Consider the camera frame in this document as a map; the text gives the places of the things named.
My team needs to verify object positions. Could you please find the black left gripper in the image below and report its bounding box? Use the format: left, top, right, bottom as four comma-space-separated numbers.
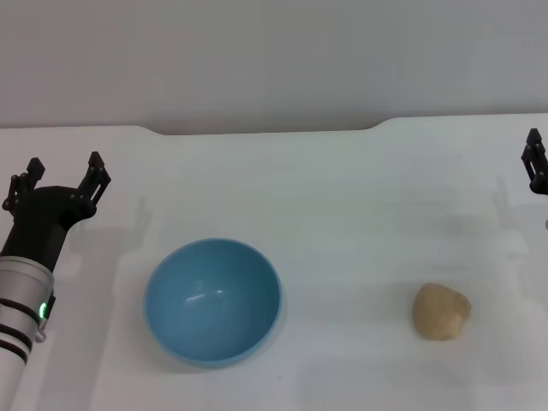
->
0, 151, 113, 275

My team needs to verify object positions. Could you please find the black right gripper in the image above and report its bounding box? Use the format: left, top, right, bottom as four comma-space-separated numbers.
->
521, 128, 548, 194

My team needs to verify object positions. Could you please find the beige egg yolk pastry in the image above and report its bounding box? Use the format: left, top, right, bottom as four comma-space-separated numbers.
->
412, 282, 472, 342

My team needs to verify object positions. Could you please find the blue bowl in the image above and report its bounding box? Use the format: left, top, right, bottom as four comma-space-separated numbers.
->
143, 238, 283, 369

